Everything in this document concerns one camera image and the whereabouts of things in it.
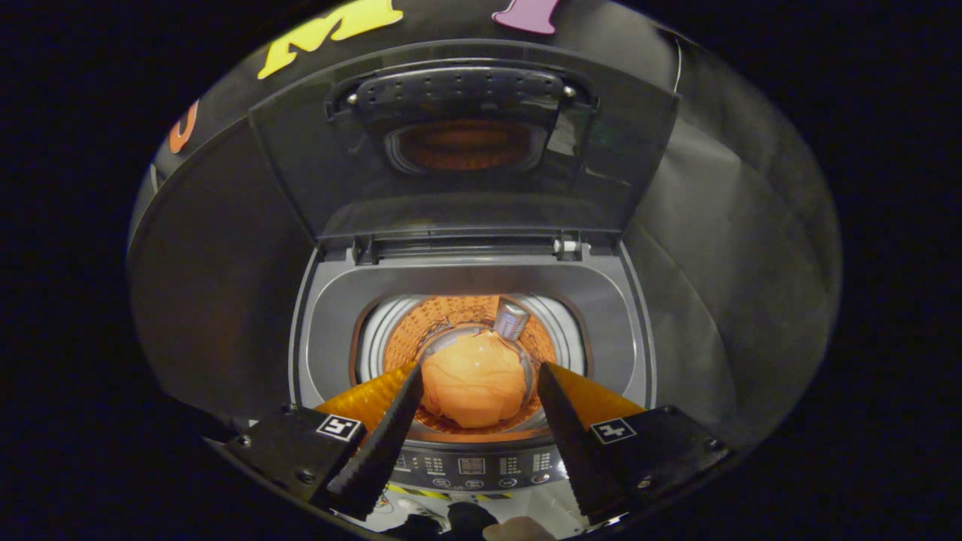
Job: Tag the dark washing machine lid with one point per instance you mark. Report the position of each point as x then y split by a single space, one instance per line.
316 173

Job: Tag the orange shirt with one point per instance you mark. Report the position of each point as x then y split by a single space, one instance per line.
473 383

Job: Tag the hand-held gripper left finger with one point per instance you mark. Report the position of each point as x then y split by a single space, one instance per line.
383 443

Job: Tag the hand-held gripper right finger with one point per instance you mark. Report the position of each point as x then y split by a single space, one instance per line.
575 443

